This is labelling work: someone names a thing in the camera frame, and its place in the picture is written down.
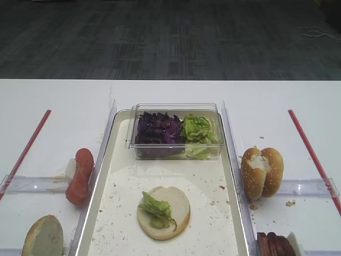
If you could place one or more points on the purple cabbage pile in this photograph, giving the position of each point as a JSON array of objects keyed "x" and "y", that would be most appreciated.
[{"x": 158, "y": 128}]

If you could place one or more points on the green lettuce pile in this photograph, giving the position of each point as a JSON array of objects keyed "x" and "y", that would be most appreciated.
[{"x": 198, "y": 130}]

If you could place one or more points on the clear plastic salad box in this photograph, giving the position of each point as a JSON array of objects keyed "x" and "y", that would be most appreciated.
[{"x": 181, "y": 110}]

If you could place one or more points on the red rail left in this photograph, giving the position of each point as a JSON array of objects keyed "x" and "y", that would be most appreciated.
[{"x": 25, "y": 154}]

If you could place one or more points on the red rail right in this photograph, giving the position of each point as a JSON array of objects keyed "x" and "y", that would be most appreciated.
[{"x": 315, "y": 160}]

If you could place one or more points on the white pusher block left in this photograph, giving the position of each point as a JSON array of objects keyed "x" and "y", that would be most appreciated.
[{"x": 71, "y": 169}]

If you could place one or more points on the white pusher block lower right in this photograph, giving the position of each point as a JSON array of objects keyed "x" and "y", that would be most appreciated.
[{"x": 294, "y": 243}]

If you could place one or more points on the sesame bun right piece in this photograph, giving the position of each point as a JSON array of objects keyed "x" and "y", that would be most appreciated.
[{"x": 275, "y": 167}]

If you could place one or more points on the lettuce leaf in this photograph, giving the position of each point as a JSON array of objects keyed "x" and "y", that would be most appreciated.
[{"x": 159, "y": 210}]

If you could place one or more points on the bun half lower left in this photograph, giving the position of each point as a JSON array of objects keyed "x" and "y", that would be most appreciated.
[{"x": 45, "y": 237}]

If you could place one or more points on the clear pusher track right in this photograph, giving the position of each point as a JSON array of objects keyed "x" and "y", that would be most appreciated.
[{"x": 308, "y": 188}]

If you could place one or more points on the brown meat patties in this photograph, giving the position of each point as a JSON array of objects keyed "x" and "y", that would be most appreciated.
[{"x": 271, "y": 244}]

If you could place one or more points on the clear divider rail left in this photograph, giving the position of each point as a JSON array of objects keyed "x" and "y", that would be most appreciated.
[{"x": 74, "y": 246}]

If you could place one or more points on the bun bottom half on tray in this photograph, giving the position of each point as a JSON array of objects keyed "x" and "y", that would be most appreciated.
[{"x": 180, "y": 207}]

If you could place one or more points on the clear pusher track left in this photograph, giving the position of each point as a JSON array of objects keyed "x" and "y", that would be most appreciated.
[{"x": 23, "y": 184}]

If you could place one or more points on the white rectangular tray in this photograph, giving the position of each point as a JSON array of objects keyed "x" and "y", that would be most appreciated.
[{"x": 112, "y": 228}]

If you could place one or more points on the sesame bun left piece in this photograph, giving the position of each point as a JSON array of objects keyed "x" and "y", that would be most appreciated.
[{"x": 254, "y": 168}]

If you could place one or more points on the clear pusher track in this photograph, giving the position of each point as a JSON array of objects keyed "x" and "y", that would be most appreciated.
[
  {"x": 308, "y": 188},
  {"x": 23, "y": 184}
]

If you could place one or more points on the sesame bun piece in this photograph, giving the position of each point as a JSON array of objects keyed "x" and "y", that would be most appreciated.
[
  {"x": 275, "y": 167},
  {"x": 254, "y": 168}
]

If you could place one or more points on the red rail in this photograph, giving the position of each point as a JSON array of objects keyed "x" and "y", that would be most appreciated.
[
  {"x": 315, "y": 160},
  {"x": 25, "y": 154}
]

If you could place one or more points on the white pusher block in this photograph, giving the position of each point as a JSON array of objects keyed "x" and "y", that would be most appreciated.
[
  {"x": 294, "y": 243},
  {"x": 71, "y": 169}
]

